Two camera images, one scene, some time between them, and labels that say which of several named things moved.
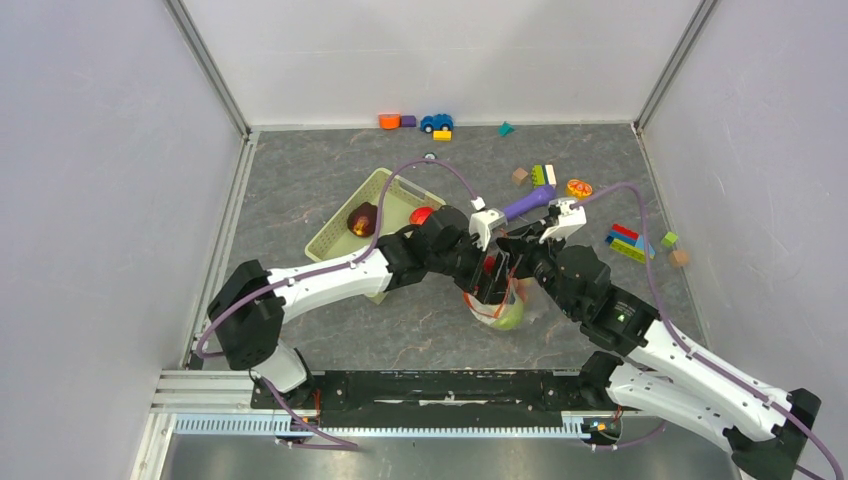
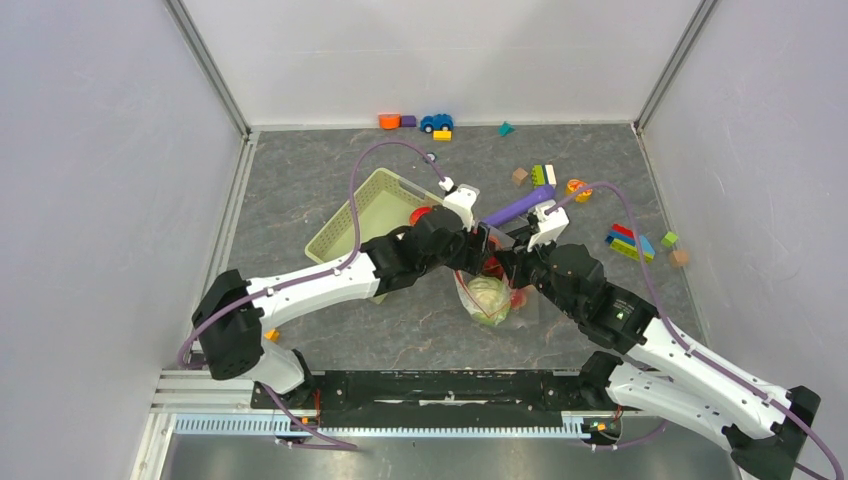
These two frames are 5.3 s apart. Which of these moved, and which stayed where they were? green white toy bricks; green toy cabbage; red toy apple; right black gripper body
Moved: green toy cabbage
Stayed: green white toy bricks; red toy apple; right black gripper body
